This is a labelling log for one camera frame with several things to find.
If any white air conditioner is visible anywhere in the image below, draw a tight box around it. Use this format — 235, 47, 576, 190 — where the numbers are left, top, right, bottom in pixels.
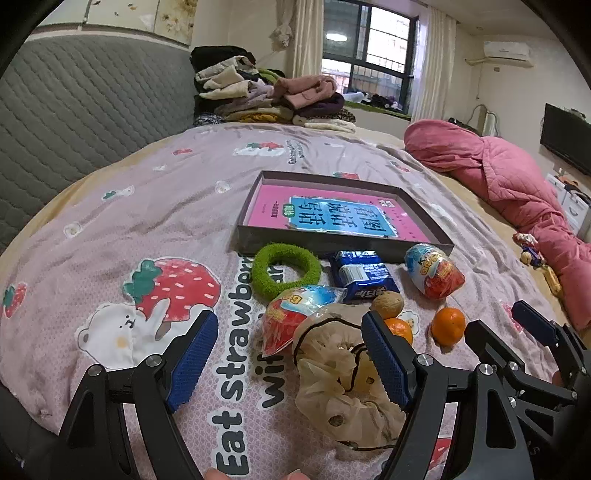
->
482, 41, 534, 65

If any beige sheer scrunchie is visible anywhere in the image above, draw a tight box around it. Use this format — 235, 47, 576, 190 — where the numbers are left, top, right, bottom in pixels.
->
291, 303, 409, 450

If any dark framed window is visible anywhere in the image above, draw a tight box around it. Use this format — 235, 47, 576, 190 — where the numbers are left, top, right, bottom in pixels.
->
321, 0, 419, 116

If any floral wall panel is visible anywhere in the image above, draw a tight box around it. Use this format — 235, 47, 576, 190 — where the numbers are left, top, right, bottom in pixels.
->
37, 0, 195, 47

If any black flat television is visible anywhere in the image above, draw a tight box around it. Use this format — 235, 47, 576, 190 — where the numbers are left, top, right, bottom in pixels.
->
539, 103, 591, 176

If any pink strawberry printed blanket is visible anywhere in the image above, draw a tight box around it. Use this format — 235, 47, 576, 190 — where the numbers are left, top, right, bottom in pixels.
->
0, 122, 568, 480

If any small colourful doll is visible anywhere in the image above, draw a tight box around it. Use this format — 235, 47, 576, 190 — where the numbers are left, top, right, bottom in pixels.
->
512, 232, 548, 268

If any small orange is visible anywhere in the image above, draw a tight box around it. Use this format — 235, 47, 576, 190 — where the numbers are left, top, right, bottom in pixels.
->
384, 318, 414, 347
431, 307, 467, 347

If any green windowsill mat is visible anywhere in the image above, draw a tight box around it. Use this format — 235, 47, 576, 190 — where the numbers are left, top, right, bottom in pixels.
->
344, 92, 411, 121

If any pink quilted duvet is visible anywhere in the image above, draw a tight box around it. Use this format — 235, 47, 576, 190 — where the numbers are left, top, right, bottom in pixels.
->
404, 119, 591, 330

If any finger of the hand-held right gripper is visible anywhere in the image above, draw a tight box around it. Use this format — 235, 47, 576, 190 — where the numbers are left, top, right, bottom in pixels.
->
464, 319, 578, 407
512, 300, 588, 374

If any dark shallow cardboard box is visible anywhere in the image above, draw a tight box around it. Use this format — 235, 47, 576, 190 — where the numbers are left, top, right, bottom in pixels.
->
233, 171, 455, 265

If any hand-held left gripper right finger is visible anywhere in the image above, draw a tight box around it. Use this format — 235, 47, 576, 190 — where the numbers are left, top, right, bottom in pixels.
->
361, 310, 536, 480

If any blue snack packet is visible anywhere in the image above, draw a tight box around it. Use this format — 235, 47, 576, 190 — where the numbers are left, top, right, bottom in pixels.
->
329, 250, 400, 304

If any pile of folded clothes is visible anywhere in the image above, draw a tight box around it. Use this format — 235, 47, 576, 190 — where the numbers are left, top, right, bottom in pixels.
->
190, 45, 358, 134

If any beige bed sheet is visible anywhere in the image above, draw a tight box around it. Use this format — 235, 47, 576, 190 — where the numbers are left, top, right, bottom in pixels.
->
355, 124, 568, 324

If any brown walnut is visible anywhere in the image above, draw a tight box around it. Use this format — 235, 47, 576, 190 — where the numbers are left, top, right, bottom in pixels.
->
372, 291, 405, 320

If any red and blue toy egg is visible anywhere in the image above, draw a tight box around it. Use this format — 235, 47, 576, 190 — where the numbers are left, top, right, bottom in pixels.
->
261, 285, 347, 356
404, 243, 466, 301

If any pink and blue book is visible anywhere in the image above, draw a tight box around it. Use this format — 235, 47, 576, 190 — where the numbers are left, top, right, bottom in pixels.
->
247, 182, 432, 243

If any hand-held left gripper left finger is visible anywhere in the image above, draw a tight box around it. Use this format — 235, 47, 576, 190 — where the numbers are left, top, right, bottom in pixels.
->
58, 310, 220, 480

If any person's left hand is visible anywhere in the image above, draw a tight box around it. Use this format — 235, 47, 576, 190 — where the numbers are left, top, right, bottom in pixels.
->
204, 467, 311, 480

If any green fuzzy hair tie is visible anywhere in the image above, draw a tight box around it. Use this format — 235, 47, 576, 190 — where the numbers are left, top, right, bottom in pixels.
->
252, 243, 322, 303

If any grey quilted headboard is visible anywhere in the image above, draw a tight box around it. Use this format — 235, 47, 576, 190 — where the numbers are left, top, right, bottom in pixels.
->
0, 32, 197, 254

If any cream curtain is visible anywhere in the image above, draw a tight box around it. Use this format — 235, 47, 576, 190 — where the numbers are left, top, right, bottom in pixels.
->
286, 0, 326, 79
409, 4, 458, 123

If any yellow wrapped snack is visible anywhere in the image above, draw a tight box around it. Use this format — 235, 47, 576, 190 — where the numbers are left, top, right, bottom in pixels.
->
542, 265, 563, 296

